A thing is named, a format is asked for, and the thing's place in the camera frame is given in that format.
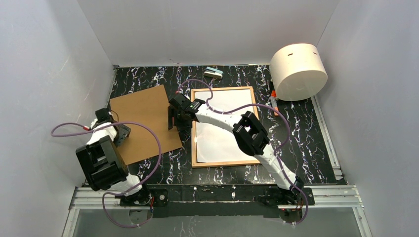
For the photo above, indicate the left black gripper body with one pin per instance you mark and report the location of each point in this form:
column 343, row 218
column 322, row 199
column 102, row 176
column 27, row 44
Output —
column 121, row 134

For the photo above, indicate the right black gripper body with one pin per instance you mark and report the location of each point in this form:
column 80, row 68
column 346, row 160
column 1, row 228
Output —
column 176, row 114

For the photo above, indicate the brown cardboard backing board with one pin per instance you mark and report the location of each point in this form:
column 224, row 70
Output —
column 148, row 107

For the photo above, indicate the printed street photo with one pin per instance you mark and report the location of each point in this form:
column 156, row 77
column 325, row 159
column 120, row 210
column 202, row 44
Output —
column 222, row 130

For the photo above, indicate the light wooden picture frame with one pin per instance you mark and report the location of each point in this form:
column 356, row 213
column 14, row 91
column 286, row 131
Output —
column 226, row 163

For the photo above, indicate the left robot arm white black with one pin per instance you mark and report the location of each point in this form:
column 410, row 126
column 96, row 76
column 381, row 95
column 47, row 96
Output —
column 100, row 159

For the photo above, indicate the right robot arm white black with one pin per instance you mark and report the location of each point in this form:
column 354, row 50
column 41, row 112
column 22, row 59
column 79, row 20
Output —
column 250, row 135

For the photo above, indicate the orange grey marker pen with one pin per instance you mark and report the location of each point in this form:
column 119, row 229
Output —
column 274, row 103

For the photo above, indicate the white cylindrical container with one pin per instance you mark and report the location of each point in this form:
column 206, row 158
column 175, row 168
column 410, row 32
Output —
column 297, row 72

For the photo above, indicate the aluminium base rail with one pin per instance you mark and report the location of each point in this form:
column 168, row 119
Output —
column 325, row 196

